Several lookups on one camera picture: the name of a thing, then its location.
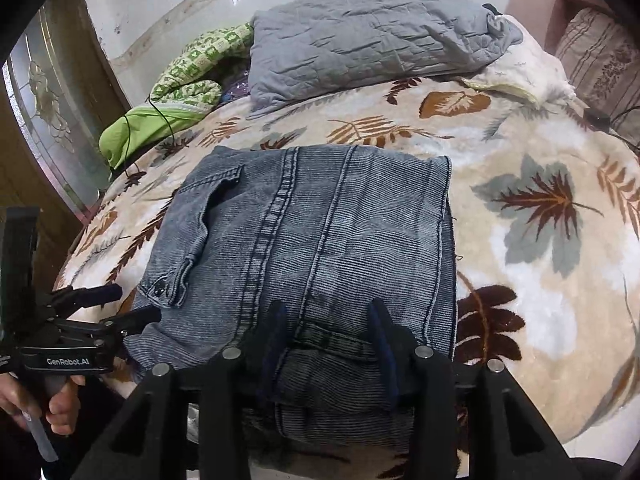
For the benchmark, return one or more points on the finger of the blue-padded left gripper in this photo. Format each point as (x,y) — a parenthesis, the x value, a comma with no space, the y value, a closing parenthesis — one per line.
(69,298)
(130,323)

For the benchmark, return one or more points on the green patterned quilt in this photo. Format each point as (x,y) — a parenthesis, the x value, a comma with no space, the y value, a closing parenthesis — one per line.
(181,97)

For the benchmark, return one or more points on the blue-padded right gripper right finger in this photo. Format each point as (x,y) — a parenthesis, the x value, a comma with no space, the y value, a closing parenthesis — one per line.
(388,344)

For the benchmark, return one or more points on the leaf-patterned beige bed blanket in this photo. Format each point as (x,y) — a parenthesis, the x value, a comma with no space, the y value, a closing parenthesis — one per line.
(546,220)

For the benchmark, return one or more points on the wooden door with glass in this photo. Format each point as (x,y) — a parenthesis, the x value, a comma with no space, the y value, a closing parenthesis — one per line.
(57,96)

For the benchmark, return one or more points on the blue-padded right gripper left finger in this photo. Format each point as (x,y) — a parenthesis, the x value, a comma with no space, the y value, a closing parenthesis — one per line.
(274,344)

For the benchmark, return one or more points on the grey quilted pillow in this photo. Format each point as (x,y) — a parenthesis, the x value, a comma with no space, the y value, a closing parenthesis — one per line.
(307,48)

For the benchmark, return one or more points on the cream white sheet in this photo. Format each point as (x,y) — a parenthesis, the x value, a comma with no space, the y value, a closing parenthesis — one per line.
(525,71)

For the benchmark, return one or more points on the striped brown cushion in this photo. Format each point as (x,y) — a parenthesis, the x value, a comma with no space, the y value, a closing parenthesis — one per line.
(601,61)

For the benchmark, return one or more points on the purple patterned cloth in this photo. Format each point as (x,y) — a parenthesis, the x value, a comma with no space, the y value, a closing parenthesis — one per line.
(235,87)

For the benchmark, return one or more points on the grey washed denim pants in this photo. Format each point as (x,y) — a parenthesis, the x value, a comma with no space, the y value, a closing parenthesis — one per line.
(323,231)

